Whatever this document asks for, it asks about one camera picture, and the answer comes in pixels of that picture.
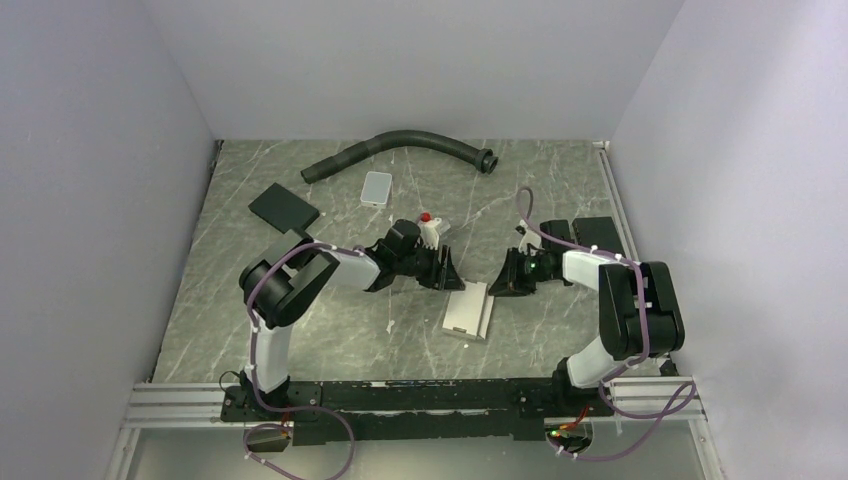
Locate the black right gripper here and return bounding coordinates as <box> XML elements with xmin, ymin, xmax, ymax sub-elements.
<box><xmin>487</xmin><ymin>247</ymin><xmax>553</xmax><ymax>297</ymax></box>

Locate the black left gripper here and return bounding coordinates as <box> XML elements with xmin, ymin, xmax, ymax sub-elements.
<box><xmin>396</xmin><ymin>243</ymin><xmax>465</xmax><ymax>293</ymax></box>

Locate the white cardboard box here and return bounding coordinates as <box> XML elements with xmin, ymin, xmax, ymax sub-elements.
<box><xmin>441</xmin><ymin>282</ymin><xmax>494</xmax><ymax>341</ymax></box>

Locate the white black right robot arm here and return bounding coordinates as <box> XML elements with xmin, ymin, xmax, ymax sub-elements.
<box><xmin>488</xmin><ymin>217</ymin><xmax>685</xmax><ymax>415</ymax></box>

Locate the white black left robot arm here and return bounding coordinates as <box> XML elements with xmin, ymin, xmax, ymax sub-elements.
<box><xmin>239</xmin><ymin>220</ymin><xmax>465</xmax><ymax>420</ymax></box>

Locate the black flat rectangular box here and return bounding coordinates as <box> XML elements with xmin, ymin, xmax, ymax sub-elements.
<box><xmin>248</xmin><ymin>183</ymin><xmax>320</xmax><ymax>233</ymax></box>

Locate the clear white plastic case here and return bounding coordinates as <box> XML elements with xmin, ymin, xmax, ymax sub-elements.
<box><xmin>360</xmin><ymin>171</ymin><xmax>393</xmax><ymax>209</ymax></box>

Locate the black corrugated hose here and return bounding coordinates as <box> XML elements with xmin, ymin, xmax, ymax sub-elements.
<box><xmin>301</xmin><ymin>129</ymin><xmax>499</xmax><ymax>186</ymax></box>

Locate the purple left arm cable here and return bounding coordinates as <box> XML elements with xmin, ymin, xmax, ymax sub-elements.
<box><xmin>245</xmin><ymin>241</ymin><xmax>369</xmax><ymax>412</ymax></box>

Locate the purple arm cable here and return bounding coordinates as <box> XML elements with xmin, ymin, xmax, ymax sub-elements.
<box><xmin>245</xmin><ymin>241</ymin><xmax>369</xmax><ymax>412</ymax></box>
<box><xmin>515</xmin><ymin>187</ymin><xmax>698</xmax><ymax>463</ymax></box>

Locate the black mounting base rail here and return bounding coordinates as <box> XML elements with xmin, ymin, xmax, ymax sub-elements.
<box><xmin>220</xmin><ymin>377</ymin><xmax>613</xmax><ymax>446</ymax></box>

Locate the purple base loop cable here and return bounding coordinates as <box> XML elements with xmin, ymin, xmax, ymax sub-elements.
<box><xmin>242</xmin><ymin>400</ymin><xmax>360</xmax><ymax>480</ymax></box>

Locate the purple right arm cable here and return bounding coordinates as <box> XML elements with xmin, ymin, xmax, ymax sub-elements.
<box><xmin>515</xmin><ymin>187</ymin><xmax>698</xmax><ymax>463</ymax></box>

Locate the aluminium frame rail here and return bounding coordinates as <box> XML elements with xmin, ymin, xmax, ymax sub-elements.
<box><xmin>123</xmin><ymin>383</ymin><xmax>224</xmax><ymax>429</ymax></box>

